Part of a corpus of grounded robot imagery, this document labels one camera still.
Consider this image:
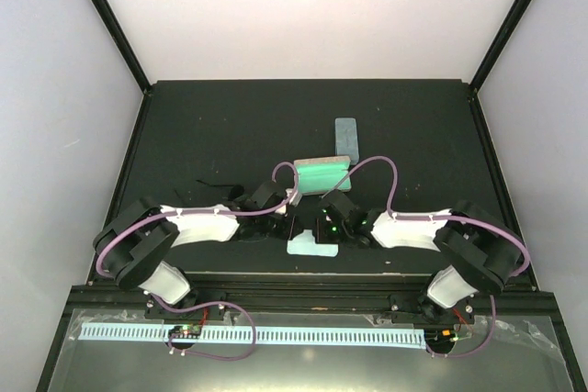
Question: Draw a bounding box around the left black frame post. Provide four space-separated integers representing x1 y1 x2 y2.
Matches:
62 0 153 92

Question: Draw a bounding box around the left green circuit board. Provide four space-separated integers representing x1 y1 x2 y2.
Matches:
168 324 202 340

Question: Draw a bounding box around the right black frame post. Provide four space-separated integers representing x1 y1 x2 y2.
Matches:
469 0 562 91

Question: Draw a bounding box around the right small circuit board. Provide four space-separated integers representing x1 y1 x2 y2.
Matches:
424 329 460 345

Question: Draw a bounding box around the white slotted cable duct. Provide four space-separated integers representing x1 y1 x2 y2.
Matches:
78 323 426 350

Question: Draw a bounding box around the grey fuzzy glasses case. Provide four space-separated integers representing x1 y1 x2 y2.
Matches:
294 155 351 196

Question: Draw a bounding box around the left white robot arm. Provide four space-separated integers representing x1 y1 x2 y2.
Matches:
93 181 301 318

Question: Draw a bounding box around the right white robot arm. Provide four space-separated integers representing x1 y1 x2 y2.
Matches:
313 190 530 321

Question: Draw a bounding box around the black frame post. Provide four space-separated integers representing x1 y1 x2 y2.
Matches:
62 0 153 92
469 0 562 91

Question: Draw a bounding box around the blue fuzzy glasses case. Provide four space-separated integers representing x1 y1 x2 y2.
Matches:
334 118 359 165

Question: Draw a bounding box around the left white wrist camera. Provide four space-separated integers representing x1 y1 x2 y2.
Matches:
286 188 302 207

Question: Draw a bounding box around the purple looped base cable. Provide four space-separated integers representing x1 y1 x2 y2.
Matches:
151 295 263 360

